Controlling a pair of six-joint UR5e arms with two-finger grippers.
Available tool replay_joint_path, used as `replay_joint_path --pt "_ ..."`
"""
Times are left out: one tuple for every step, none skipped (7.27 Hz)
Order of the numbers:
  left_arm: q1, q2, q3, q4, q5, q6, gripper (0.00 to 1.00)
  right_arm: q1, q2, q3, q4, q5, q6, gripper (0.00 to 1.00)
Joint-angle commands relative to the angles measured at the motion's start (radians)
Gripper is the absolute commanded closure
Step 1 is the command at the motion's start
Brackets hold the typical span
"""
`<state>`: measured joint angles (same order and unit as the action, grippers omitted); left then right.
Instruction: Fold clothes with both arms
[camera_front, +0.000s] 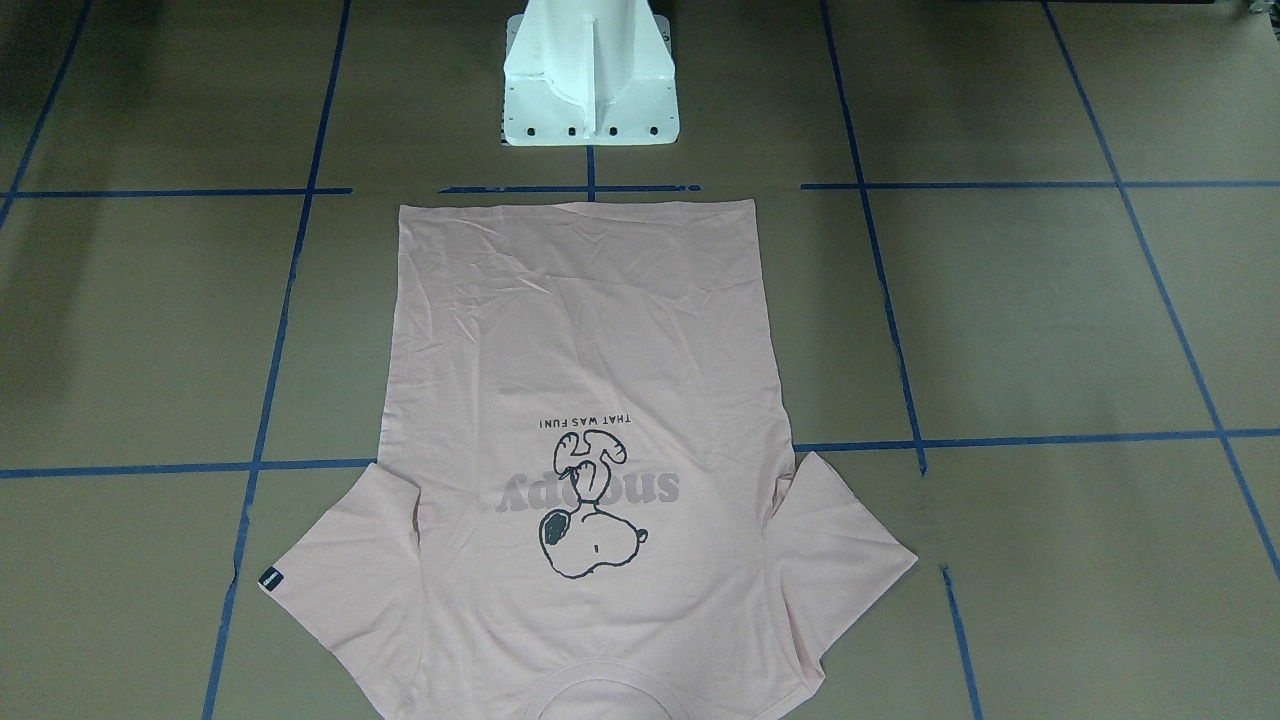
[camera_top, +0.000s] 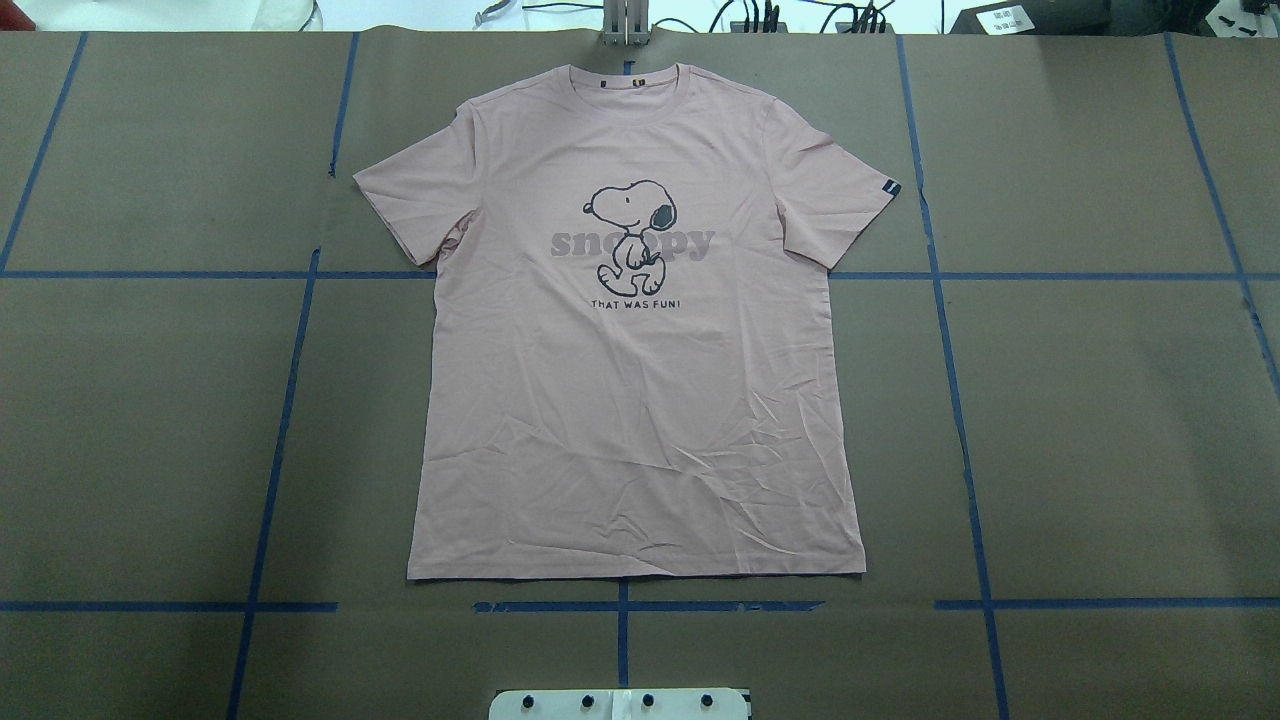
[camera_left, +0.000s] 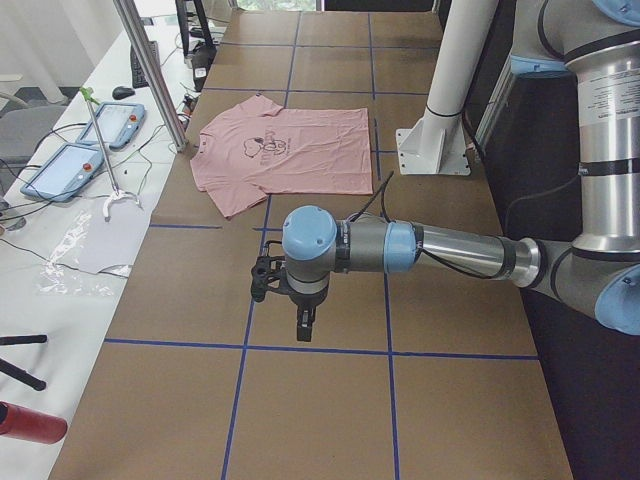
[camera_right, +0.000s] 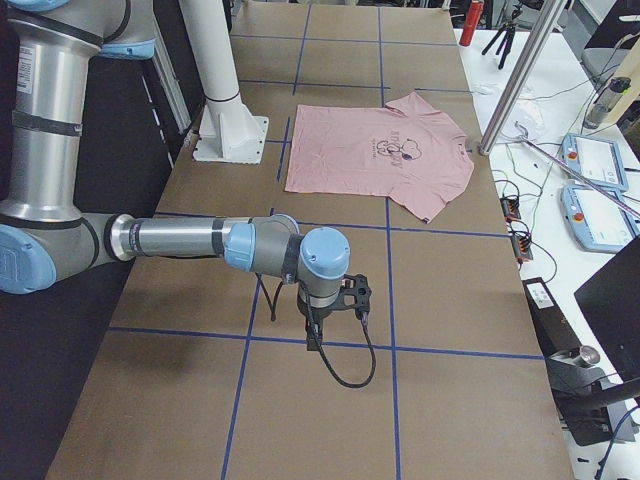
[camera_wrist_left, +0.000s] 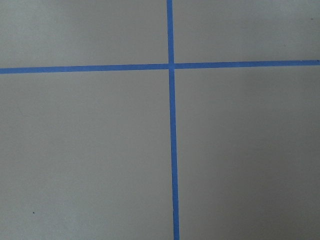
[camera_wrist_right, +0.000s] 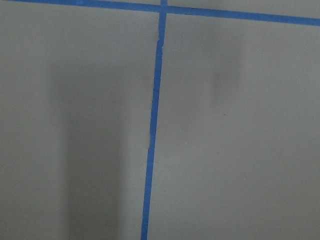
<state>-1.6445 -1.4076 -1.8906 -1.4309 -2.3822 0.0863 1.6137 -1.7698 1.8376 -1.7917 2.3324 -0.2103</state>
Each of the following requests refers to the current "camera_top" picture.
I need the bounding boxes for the brown paper table cover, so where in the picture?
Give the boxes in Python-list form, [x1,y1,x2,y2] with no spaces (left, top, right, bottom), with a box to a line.
[1,27,1277,719]

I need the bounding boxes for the pink Snoopy t-shirt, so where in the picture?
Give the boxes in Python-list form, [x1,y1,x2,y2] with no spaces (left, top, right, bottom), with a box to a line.
[355,64,899,582]

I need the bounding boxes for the aluminium frame post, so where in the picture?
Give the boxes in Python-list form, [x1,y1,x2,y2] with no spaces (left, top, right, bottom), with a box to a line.
[602,0,652,46]

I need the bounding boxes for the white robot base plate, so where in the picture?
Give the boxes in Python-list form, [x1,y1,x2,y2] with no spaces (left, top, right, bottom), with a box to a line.
[488,687,753,719]

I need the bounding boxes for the black box with label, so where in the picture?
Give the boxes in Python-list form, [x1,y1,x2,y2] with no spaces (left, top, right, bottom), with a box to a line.
[946,1,1111,36]

